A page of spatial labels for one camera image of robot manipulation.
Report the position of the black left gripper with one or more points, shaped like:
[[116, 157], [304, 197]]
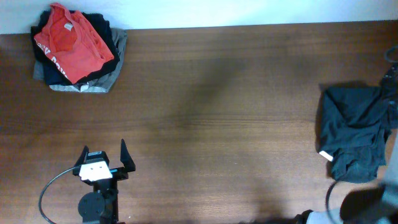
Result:
[[120, 173]]

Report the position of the dark green t-shirt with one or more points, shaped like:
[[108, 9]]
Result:
[[355, 126]]

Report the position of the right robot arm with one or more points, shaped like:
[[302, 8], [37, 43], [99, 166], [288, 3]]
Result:
[[372, 205]]

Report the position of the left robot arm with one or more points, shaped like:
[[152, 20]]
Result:
[[101, 205]]

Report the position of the navy folded garment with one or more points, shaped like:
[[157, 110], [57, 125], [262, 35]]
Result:
[[52, 76]]

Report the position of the orange folded t-shirt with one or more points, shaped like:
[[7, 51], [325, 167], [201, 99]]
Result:
[[70, 42]]

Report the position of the black folded garment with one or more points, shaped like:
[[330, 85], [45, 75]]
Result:
[[105, 32]]

